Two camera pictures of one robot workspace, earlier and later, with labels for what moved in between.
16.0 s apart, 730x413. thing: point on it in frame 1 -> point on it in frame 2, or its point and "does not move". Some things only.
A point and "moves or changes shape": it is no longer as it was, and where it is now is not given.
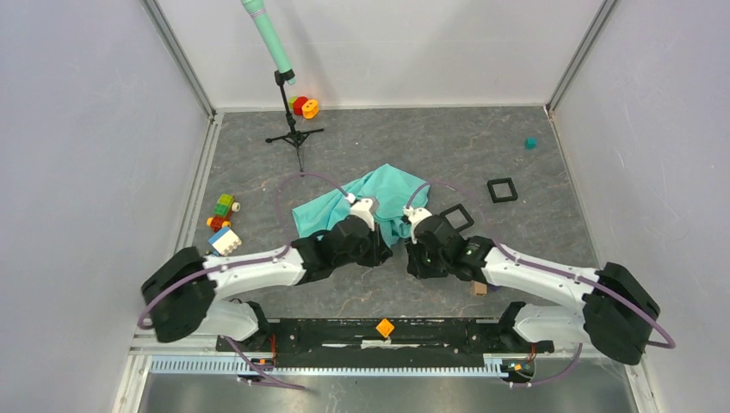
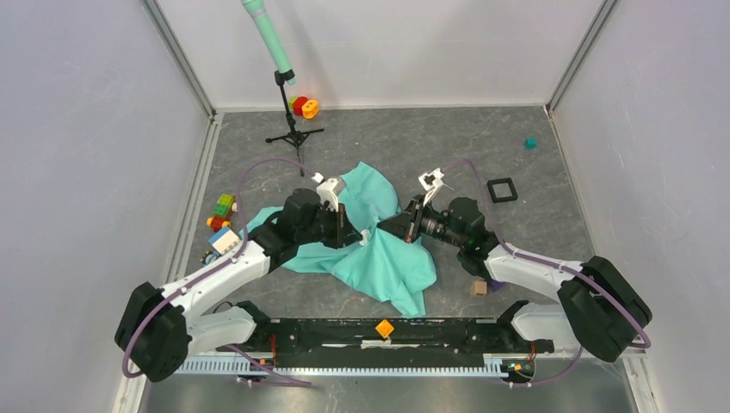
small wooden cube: (479, 289) does not move
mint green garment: (395, 194) moves or changes shape
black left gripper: (379, 251) -> (344, 232)
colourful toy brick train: (221, 212) does not move
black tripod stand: (294, 137) does not move
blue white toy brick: (225, 242) does not move
